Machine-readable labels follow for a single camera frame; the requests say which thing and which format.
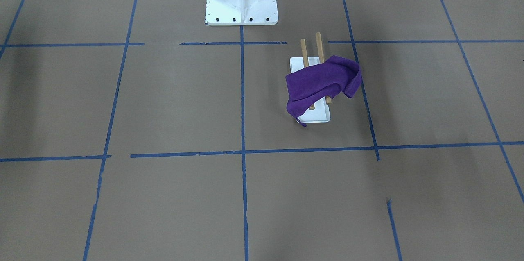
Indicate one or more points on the white rack base plate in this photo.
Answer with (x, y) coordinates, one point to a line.
(320, 113)

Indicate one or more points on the wooden rack rod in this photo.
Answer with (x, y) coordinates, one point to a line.
(303, 47)
(321, 56)

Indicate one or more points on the purple cloth towel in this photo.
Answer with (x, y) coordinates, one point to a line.
(308, 85)

